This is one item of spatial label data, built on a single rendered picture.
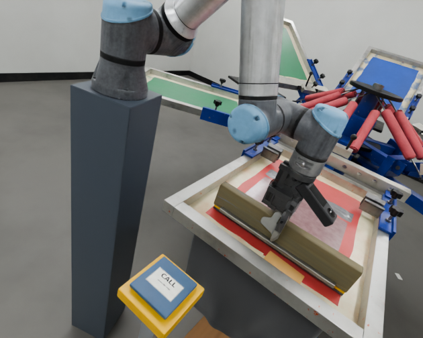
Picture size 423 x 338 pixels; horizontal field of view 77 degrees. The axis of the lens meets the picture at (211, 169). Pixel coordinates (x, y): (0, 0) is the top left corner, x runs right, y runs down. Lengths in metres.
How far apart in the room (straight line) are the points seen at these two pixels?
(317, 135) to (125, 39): 0.50
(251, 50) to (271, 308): 0.68
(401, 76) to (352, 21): 2.44
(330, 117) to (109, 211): 0.70
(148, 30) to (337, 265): 0.74
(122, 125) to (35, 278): 1.25
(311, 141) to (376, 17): 4.72
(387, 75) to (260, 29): 2.54
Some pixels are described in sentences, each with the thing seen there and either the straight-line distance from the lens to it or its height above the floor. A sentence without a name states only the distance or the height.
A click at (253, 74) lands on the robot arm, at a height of 1.39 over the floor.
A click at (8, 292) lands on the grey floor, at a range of 1.80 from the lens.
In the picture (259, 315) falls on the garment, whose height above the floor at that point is 0.74.
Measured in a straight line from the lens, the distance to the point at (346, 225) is 1.07.
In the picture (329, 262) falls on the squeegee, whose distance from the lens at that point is 0.74.
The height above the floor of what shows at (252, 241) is 0.95.
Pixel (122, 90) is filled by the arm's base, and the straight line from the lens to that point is 0.75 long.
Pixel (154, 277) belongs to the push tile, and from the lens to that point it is 0.60.
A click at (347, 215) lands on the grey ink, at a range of 1.12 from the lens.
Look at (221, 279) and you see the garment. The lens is 0.90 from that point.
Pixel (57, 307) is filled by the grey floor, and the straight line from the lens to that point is 1.71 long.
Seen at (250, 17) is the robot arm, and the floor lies 1.47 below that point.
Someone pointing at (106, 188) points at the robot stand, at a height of 0.92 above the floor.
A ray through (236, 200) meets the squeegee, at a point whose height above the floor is 1.03.
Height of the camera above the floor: 1.46
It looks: 30 degrees down
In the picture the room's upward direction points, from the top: 18 degrees clockwise
